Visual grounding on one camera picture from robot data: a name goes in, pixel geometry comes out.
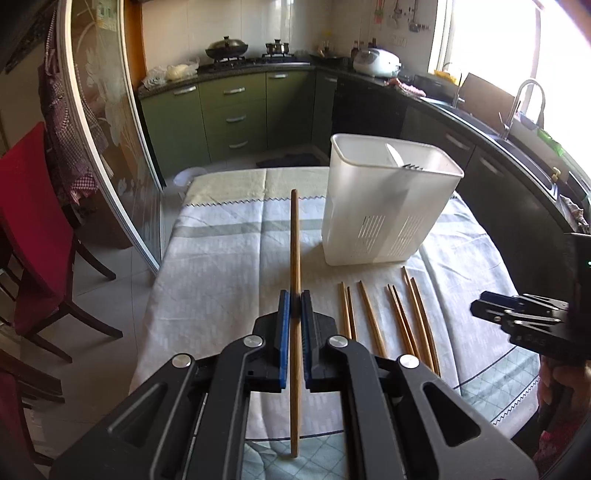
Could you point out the person right hand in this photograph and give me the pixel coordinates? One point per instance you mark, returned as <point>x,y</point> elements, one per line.
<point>566,385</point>

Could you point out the chrome kitchen faucet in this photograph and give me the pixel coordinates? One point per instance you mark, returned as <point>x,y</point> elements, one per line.
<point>519,107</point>

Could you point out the checkered hanging apron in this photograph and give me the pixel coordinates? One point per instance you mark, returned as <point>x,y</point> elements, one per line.
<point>68,164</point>

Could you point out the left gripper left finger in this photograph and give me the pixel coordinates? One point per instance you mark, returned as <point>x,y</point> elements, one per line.
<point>266,365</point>

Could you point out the small steel pot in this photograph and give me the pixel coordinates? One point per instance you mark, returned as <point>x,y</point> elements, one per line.
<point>277,48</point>

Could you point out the light patterned tablecloth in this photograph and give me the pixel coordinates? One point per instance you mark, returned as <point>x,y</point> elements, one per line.
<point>229,257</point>

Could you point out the steel kitchen sink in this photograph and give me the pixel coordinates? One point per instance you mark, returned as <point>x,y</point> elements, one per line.
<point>528,162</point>

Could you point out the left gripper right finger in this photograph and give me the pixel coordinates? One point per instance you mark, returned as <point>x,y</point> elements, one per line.
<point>320,374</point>

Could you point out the wooden chopstick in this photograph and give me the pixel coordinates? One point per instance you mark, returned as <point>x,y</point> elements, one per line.
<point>427,327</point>
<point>396,315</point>
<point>373,323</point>
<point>351,314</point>
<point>296,357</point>
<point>346,323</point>
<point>408,334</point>
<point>422,341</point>

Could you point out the wooden cutting board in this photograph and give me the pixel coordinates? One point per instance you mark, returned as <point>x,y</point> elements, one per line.
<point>485,101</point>

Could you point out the glass sliding door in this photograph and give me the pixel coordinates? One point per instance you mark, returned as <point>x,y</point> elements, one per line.
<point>92,56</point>

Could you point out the green kitchen cabinets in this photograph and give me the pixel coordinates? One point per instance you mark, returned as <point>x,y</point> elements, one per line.
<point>220,117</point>

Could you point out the white rice cooker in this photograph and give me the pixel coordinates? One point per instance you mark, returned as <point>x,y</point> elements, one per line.
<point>377,63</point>

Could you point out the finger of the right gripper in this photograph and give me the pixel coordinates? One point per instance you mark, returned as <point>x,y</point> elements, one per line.
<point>496,299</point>
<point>493,311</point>

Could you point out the black wok with lid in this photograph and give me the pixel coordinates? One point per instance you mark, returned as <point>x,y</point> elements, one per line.
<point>227,48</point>

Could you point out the white plastic utensil holder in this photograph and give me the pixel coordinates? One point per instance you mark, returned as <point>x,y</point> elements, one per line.
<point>384,196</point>

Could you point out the white plastic bags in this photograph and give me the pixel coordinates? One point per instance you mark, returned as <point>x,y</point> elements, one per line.
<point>160,75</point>

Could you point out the red upholstered wooden chair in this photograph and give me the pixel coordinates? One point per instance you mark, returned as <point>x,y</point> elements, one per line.
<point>44,242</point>

